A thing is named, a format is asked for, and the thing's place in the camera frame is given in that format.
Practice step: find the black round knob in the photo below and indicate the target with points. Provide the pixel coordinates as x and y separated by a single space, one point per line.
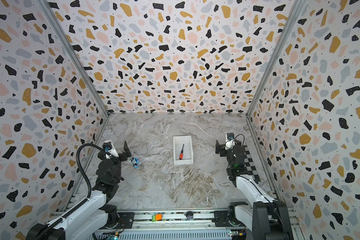
189 215

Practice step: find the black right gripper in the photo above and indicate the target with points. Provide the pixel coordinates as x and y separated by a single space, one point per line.
224 149

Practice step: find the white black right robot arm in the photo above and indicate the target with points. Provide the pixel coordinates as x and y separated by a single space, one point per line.
260 217

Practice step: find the black white checkerboard mat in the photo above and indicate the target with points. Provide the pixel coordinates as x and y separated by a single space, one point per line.
250 165

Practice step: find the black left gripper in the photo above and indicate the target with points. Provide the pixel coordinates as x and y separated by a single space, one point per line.
123 156

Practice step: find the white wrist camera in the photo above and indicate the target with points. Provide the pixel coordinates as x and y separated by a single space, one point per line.
110 150
230 141

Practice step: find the aluminium corner post right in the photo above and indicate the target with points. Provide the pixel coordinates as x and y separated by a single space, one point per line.
293 16

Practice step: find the small blue white object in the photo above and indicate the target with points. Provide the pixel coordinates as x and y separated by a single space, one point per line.
135 162

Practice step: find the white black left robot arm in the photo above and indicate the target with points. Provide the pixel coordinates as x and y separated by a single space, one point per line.
92 212

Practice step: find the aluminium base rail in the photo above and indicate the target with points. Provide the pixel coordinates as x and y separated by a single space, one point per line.
138 225

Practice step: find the white plastic bin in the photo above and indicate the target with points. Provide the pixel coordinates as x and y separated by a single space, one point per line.
188 157

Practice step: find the orange green button block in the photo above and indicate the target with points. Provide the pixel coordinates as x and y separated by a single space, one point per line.
157 217

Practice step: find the aluminium corner post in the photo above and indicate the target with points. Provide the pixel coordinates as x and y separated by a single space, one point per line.
293 16
53 21

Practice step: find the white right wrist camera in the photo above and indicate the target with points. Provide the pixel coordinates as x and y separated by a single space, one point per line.
230 141

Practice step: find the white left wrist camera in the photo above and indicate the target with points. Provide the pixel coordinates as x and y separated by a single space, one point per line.
110 150

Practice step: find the red black screwdriver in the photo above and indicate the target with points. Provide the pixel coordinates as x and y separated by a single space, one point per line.
182 153

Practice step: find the aluminium corner post left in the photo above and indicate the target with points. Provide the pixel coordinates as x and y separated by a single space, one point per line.
53 21

